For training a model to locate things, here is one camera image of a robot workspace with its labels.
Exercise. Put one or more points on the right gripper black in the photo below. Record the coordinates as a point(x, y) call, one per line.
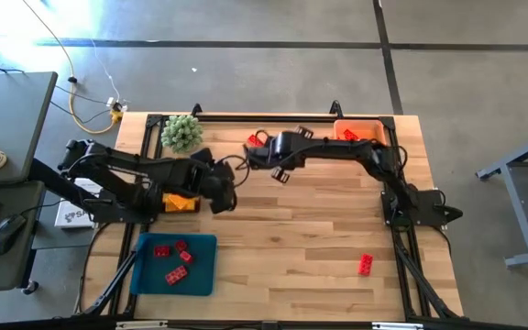
point(284, 149)

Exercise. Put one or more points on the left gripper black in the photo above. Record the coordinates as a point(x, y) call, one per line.
point(218, 181)

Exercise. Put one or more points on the orange toy brick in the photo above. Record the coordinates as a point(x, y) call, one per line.
point(254, 140)

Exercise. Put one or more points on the long red toy brick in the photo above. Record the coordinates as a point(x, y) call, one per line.
point(176, 275)

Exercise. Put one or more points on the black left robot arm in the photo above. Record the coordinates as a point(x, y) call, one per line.
point(154, 169)

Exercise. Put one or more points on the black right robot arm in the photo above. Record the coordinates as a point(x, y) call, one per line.
point(337, 147)

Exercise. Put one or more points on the black mesh basket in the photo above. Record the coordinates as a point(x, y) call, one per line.
point(199, 201)

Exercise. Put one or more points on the green potted plant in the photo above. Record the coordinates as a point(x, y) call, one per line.
point(181, 134)

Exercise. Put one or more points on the blue plastic tray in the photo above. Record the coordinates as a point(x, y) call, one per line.
point(200, 279)

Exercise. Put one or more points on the orange translucent plastic bin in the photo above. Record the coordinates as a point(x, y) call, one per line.
point(369, 130)

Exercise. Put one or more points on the yellow power plug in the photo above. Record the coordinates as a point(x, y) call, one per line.
point(116, 115)

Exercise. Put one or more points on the white printed box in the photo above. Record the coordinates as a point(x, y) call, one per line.
point(69, 215)

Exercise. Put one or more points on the black diagonal support beam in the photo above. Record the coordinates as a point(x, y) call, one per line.
point(48, 176)

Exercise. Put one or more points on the black caster wheel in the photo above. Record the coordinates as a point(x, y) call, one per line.
point(30, 288)

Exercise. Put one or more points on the black computer mouse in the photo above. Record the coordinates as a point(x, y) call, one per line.
point(5, 236)

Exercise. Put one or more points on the dark gray desk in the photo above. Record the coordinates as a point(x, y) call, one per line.
point(7, 270)

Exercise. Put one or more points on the black metal rig frame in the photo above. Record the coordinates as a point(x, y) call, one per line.
point(227, 118)

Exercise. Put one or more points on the silver metal bracket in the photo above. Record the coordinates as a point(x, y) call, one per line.
point(397, 326)
point(142, 326)

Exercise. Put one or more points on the gray metal desk frame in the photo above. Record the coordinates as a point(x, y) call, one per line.
point(516, 201)

